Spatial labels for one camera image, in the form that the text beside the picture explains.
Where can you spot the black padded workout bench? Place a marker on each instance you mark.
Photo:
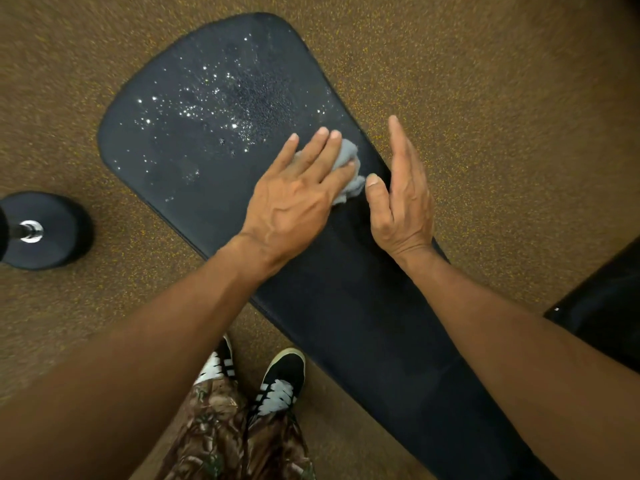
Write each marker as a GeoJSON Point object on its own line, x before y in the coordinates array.
{"type": "Point", "coordinates": [210, 144]}

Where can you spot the person's right thumb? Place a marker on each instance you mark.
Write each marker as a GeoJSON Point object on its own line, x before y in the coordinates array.
{"type": "Point", "coordinates": [377, 202]}

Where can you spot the person's right forearm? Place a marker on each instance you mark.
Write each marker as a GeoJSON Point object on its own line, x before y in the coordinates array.
{"type": "Point", "coordinates": [520, 364]}

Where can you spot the grey cleaning cloth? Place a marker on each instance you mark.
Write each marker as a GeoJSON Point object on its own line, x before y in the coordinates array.
{"type": "Point", "coordinates": [350, 187]}

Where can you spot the person's right hand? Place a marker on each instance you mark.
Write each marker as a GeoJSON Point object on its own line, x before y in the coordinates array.
{"type": "Point", "coordinates": [405, 209]}

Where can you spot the black padded equipment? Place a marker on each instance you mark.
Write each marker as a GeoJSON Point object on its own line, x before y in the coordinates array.
{"type": "Point", "coordinates": [605, 304]}

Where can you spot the person's left middle finger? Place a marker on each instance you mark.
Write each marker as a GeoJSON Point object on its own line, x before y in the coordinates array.
{"type": "Point", "coordinates": [325, 155]}

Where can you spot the camouflage trousers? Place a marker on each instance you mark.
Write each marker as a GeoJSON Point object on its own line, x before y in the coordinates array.
{"type": "Point", "coordinates": [235, 439]}

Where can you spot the black white-striped sneaker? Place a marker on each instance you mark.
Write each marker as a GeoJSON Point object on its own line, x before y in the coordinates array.
{"type": "Point", "coordinates": [280, 384]}
{"type": "Point", "coordinates": [220, 364]}

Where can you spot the black white-striped right sneaker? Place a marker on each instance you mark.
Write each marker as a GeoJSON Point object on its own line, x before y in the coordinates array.
{"type": "Point", "coordinates": [280, 384]}

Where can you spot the black white-striped left sneaker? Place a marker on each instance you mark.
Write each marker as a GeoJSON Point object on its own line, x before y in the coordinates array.
{"type": "Point", "coordinates": [220, 364]}

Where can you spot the person's left hand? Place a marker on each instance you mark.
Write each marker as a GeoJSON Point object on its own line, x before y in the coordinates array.
{"type": "Point", "coordinates": [290, 204]}

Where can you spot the person's left forearm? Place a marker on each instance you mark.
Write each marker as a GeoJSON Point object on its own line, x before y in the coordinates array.
{"type": "Point", "coordinates": [130, 364]}

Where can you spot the person's left little finger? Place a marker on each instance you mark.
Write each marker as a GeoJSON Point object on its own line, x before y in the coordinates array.
{"type": "Point", "coordinates": [282, 154]}

